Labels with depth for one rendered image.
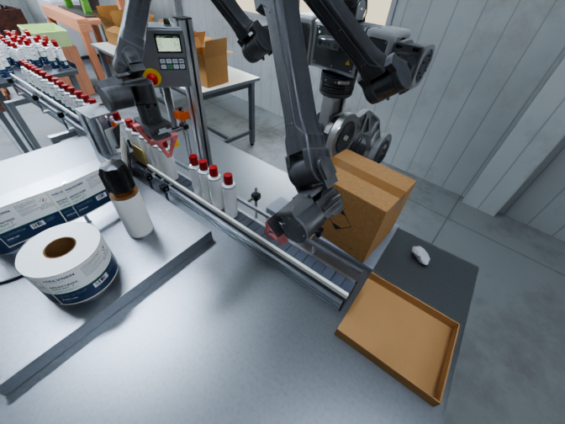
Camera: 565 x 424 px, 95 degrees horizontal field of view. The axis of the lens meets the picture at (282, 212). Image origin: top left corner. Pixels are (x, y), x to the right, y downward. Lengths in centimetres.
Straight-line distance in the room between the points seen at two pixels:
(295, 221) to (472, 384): 175
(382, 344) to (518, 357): 148
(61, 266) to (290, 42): 79
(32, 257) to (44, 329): 20
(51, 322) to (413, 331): 107
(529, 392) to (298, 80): 210
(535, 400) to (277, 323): 169
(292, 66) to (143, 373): 83
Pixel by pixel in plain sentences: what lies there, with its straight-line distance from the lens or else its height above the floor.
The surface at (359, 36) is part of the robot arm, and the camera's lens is 76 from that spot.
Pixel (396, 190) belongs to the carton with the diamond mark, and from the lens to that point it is 97.
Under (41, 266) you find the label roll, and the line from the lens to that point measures 96.
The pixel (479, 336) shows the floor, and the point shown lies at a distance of 225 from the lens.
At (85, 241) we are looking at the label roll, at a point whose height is 102.
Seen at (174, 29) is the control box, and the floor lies 147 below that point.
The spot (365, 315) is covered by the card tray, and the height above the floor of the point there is 83.
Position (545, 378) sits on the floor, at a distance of 237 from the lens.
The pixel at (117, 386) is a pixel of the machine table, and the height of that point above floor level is 83.
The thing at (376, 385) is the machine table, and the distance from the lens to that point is 90.
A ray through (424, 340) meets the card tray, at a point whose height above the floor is 83.
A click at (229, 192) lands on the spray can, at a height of 102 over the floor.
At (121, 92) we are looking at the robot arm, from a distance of 80.
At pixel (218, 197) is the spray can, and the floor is 96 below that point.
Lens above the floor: 165
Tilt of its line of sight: 43 degrees down
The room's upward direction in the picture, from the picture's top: 5 degrees clockwise
